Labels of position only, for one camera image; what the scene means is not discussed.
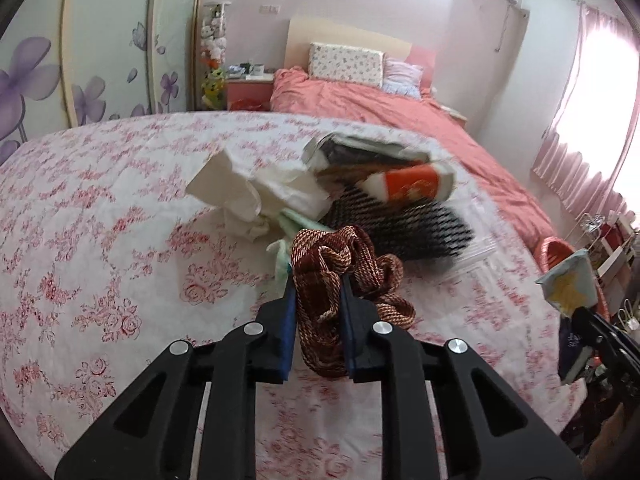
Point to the clear plastic bag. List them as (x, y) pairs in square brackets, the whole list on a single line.
[(480, 249)]

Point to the black foam net sleeve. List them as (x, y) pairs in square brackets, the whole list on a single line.
[(400, 225)]

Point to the red plastic basket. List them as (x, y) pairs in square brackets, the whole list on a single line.
[(550, 250)]

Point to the pink curtain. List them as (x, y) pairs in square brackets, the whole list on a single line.
[(590, 110)]

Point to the floral pillow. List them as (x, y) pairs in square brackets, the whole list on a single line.
[(345, 62)]

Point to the red bag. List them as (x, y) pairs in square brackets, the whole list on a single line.
[(250, 105)]

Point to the beige pink headboard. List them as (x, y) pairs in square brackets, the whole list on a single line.
[(325, 30)]

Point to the red orange snack packet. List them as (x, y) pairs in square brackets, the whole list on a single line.
[(415, 182)]

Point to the beige bedside table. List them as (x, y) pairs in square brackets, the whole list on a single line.
[(455, 114)]

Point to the white paper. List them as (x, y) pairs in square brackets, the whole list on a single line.
[(225, 185)]

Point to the pale blue yellow packet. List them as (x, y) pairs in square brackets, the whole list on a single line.
[(570, 280)]

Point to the coral duvet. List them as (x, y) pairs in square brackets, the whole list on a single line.
[(400, 110)]

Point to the stack of plush toys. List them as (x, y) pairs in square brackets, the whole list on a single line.
[(215, 55)]

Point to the pink nightstand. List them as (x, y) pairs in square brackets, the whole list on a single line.
[(247, 91)]

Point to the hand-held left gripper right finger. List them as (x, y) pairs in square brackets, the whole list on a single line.
[(350, 332)]

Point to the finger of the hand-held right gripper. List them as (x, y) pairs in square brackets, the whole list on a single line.
[(605, 332)]

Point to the light green plastic wrapper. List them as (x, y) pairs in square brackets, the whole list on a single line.
[(282, 260)]

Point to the wardrobe with purple flowers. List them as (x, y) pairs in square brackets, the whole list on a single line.
[(100, 35)]

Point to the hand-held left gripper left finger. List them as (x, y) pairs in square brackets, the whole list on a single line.
[(287, 332)]

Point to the cluttered shelf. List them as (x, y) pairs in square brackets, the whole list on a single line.
[(615, 245)]

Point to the floral printed blanket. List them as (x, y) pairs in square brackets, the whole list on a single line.
[(125, 240)]

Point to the striped ruffled pillow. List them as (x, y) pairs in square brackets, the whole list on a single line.
[(402, 77)]

